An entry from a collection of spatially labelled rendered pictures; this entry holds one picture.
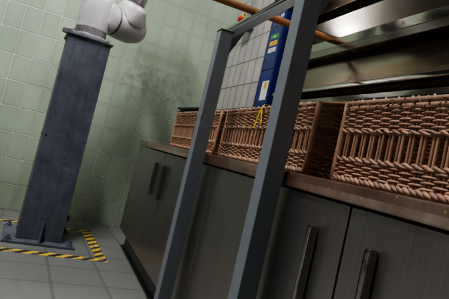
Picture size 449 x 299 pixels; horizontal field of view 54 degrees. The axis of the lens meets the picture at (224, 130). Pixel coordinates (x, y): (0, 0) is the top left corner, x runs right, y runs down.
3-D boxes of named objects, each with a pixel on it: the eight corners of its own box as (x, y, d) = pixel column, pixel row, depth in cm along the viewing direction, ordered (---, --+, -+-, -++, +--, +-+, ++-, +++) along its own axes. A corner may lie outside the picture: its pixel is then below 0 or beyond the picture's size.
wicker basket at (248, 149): (339, 185, 156) (355, 110, 158) (478, 215, 103) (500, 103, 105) (213, 155, 140) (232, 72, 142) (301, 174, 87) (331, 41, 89)
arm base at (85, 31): (59, 35, 222) (63, 25, 223) (103, 49, 232) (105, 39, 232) (63, 29, 206) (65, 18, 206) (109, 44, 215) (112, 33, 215)
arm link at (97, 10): (67, 24, 218) (79, -18, 219) (96, 37, 233) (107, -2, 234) (88, 24, 209) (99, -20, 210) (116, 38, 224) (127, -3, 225)
